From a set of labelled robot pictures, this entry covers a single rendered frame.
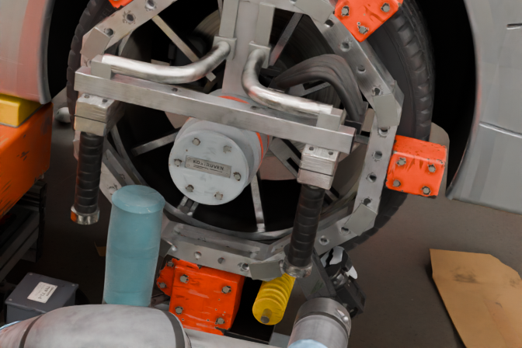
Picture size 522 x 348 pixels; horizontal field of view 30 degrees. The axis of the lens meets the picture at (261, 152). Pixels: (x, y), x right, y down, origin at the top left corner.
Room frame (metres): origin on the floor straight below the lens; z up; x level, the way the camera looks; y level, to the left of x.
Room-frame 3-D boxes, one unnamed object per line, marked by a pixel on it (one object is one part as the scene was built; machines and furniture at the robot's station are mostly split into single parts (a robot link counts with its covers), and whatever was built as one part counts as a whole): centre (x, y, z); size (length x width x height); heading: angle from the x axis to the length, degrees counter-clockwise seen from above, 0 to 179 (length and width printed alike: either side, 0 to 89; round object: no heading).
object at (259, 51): (1.38, -0.03, 1.03); 0.19 x 0.18 x 0.11; 173
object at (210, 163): (1.44, 0.06, 0.85); 0.21 x 0.14 x 0.14; 173
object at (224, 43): (1.41, 0.17, 1.03); 0.19 x 0.18 x 0.11; 173
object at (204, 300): (1.55, 0.05, 0.48); 0.16 x 0.12 x 0.17; 173
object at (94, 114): (1.33, 0.25, 0.93); 0.09 x 0.05 x 0.05; 173
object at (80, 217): (1.30, 0.25, 0.83); 0.04 x 0.04 x 0.16
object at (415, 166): (1.48, -0.26, 0.85); 0.09 x 0.08 x 0.07; 83
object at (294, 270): (1.26, -0.08, 0.83); 0.04 x 0.04 x 0.16
